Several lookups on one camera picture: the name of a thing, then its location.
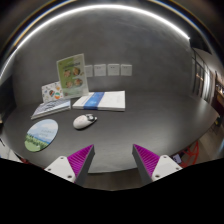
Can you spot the white computer mouse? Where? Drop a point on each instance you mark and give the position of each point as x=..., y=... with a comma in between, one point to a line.
x=84, y=121

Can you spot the white book with blue band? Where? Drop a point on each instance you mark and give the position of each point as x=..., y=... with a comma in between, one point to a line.
x=110, y=101

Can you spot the red wire frame chair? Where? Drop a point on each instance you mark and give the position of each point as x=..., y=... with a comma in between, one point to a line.
x=188, y=156

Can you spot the upright green food brochure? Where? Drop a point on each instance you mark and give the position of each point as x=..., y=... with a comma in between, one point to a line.
x=72, y=76

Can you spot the round landscape mouse pad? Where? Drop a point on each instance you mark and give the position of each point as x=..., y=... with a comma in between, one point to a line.
x=41, y=135

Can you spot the white wall plate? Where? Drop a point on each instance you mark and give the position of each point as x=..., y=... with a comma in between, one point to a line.
x=126, y=70
x=113, y=69
x=89, y=70
x=100, y=70

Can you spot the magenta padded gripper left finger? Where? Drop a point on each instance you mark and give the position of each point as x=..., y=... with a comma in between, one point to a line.
x=73, y=168

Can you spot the small colourful patterned card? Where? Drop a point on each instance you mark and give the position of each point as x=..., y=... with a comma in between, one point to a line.
x=51, y=92

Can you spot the grey striped book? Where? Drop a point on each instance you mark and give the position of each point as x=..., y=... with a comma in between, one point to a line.
x=51, y=107

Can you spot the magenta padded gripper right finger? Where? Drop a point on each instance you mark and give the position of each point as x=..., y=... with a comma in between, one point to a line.
x=151, y=166

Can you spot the black framed glass door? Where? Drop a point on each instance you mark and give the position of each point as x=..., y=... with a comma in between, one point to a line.
x=201, y=77

